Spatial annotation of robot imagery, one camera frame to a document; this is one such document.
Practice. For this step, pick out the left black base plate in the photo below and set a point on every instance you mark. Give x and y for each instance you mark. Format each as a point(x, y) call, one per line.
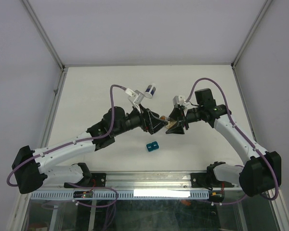
point(95, 180)

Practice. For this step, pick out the clear pill bottle yellow capsules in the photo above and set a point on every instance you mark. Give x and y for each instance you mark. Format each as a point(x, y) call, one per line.
point(169, 122)

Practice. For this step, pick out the aluminium mounting rail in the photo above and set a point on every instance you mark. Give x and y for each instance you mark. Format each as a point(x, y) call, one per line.
point(144, 180)

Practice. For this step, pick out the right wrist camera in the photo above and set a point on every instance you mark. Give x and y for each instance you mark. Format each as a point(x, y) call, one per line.
point(180, 100)

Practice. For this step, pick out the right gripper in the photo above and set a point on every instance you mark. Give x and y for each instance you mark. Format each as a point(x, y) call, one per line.
point(178, 114)

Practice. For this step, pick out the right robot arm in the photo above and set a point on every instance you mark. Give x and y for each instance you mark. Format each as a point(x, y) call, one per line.
point(261, 169)

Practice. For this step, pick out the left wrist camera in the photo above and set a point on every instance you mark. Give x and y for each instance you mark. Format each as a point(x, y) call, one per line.
point(135, 98)

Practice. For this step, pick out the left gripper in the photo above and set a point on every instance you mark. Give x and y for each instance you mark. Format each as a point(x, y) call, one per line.
point(146, 118)

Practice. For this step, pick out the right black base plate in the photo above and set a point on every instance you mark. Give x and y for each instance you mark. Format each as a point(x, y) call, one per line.
point(207, 180)

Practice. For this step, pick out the white blue pill bottle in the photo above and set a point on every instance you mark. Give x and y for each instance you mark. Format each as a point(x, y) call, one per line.
point(150, 91)

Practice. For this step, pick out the perforated cable tray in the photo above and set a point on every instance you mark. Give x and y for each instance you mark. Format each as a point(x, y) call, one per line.
point(137, 194)

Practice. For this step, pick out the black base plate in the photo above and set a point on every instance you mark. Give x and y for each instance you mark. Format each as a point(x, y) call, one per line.
point(207, 180)
point(95, 180)

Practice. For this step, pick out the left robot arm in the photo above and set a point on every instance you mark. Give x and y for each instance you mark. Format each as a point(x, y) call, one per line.
point(35, 168)

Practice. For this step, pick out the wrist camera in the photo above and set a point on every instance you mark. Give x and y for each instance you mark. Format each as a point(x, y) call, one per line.
point(135, 98)
point(180, 100)

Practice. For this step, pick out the teal pill organizer box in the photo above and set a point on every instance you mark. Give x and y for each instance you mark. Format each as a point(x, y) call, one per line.
point(152, 146)

